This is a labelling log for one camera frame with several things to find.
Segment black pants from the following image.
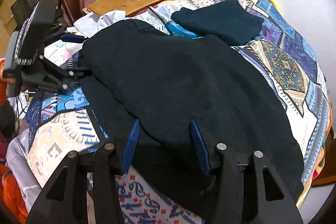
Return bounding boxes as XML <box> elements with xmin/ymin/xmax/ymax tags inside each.
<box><xmin>79</xmin><ymin>19</ymin><xmax>303</xmax><ymax>217</ymax></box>

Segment colourful patchwork bedsheet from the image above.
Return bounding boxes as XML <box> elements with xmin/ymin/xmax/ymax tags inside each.
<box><xmin>4</xmin><ymin>0</ymin><xmax>333</xmax><ymax>224</ymax></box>

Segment white cloth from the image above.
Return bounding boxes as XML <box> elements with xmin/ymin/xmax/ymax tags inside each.
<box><xmin>73</xmin><ymin>10</ymin><xmax>126</xmax><ymax>38</ymax></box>

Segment folded dark teal garment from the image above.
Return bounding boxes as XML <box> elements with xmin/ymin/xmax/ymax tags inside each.
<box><xmin>171</xmin><ymin>0</ymin><xmax>264</xmax><ymax>46</ymax></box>

